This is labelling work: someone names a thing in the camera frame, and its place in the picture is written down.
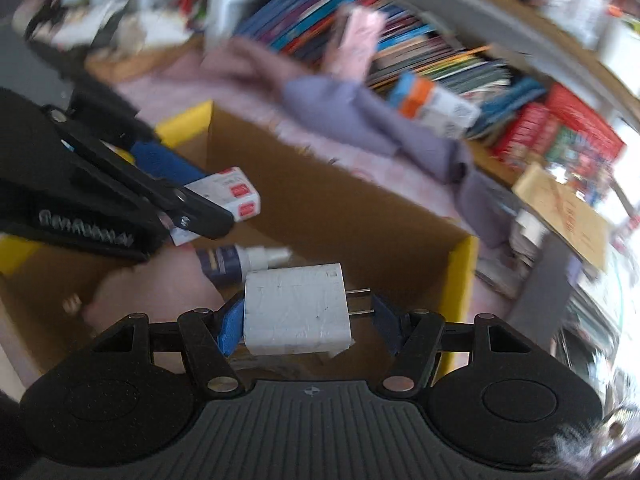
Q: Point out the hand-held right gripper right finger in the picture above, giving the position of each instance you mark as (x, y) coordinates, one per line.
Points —
(389, 325)

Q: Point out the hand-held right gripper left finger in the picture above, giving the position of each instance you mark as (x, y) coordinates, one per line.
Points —
(231, 327)

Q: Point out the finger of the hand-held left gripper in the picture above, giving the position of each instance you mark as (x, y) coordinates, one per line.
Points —
(160, 160)
(200, 212)

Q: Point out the small white red-label box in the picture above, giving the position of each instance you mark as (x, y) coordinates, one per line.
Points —
(230, 192)

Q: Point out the blue white spray bottle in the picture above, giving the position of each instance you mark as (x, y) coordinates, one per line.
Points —
(230, 262)

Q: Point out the white charger plug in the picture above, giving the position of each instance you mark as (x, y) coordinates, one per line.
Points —
(295, 310)

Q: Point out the yellow cardboard box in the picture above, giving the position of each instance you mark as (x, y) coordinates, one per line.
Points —
(325, 220)

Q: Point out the pink cloth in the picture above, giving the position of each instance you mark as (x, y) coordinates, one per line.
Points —
(245, 65)

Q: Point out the purple cloth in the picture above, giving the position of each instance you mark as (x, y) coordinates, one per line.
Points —
(400, 135)

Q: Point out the row of colourful books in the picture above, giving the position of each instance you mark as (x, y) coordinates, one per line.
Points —
(310, 20)

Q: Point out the brown paper envelope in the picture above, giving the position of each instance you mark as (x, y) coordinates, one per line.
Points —
(565, 210)

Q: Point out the orange blue white carton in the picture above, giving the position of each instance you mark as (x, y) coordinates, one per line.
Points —
(430, 105)

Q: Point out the fuzzy grey sleeve cuff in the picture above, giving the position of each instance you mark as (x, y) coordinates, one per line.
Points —
(575, 452)

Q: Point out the pink cylindrical bottle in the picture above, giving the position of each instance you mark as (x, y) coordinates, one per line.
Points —
(357, 42)

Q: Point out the red boxes on shelf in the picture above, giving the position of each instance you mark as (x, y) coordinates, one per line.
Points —
(560, 130)

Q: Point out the white bookshelf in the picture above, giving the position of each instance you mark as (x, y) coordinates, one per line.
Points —
(450, 4)

